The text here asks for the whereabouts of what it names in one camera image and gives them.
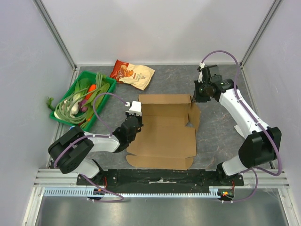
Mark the brown cardboard box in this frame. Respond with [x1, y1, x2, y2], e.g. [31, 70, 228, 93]
[126, 94, 201, 170]

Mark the white paper tag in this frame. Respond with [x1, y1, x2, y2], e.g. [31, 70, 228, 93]
[234, 125, 244, 137]

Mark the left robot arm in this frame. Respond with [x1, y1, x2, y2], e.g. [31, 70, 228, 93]
[48, 111, 143, 185]

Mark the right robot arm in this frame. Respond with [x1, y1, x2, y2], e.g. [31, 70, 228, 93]
[192, 63, 282, 186]

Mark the cassava chips snack bag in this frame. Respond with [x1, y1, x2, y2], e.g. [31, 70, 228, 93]
[110, 60, 155, 90]

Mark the purple radish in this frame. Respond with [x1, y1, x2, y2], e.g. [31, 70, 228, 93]
[79, 98, 88, 113]

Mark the orange carrot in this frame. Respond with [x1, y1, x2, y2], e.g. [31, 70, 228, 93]
[84, 84, 97, 100]

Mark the green plastic basket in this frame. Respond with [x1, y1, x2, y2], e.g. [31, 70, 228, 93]
[47, 71, 117, 131]

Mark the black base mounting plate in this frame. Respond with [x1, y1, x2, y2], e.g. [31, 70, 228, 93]
[91, 169, 244, 188]

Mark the bok choy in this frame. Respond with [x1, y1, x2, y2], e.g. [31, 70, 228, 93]
[54, 78, 91, 119]

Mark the green long beans bundle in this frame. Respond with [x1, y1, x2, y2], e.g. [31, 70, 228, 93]
[54, 73, 110, 127]

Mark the green leafy vegetable outside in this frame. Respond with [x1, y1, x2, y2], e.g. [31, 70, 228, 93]
[46, 97, 55, 111]

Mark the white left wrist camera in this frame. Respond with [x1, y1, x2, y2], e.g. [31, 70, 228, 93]
[125, 101, 142, 116]

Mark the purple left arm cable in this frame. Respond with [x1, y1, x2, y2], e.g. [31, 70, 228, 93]
[53, 92, 129, 168]

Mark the blue slotted cable duct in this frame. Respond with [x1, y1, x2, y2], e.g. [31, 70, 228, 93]
[43, 186, 220, 198]

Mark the aluminium corner post right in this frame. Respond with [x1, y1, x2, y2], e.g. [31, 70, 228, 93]
[240, 0, 283, 68]

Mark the aluminium corner post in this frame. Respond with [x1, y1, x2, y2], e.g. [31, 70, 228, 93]
[240, 0, 283, 68]
[33, 0, 77, 70]

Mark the aluminium corner post left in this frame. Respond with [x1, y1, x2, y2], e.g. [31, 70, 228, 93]
[33, 0, 77, 70]

